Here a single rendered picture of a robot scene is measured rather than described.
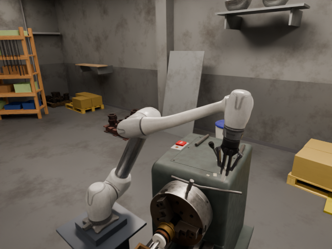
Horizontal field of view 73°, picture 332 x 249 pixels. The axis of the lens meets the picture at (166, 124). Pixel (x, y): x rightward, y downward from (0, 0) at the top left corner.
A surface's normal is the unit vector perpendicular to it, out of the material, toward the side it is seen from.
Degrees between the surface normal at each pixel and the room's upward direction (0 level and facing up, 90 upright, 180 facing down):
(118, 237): 0
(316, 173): 90
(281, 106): 90
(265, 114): 90
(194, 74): 78
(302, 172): 90
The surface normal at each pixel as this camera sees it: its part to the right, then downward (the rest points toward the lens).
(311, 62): -0.65, 0.27
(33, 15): 0.76, 0.21
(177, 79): -0.64, 0.06
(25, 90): 0.10, 0.33
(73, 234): -0.02, -0.94
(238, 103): -0.37, 0.18
